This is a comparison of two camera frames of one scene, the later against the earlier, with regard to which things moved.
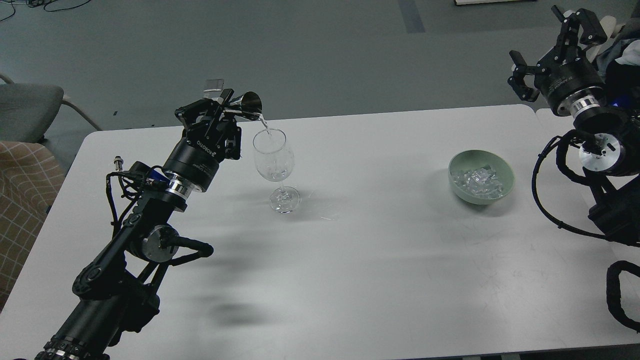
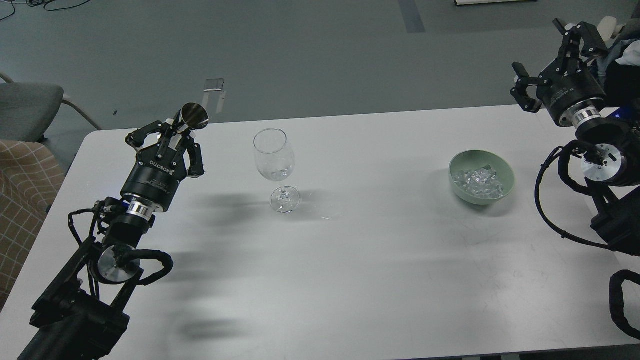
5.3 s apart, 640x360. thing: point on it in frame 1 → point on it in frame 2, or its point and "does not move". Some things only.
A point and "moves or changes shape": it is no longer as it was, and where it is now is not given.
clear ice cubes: x=482 y=181 does not move
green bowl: x=475 y=159 does not move
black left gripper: x=196 y=157 → x=158 y=170
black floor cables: x=34 y=3 does not move
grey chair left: x=27 y=110 does not move
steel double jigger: x=249 y=105 moves or changes shape
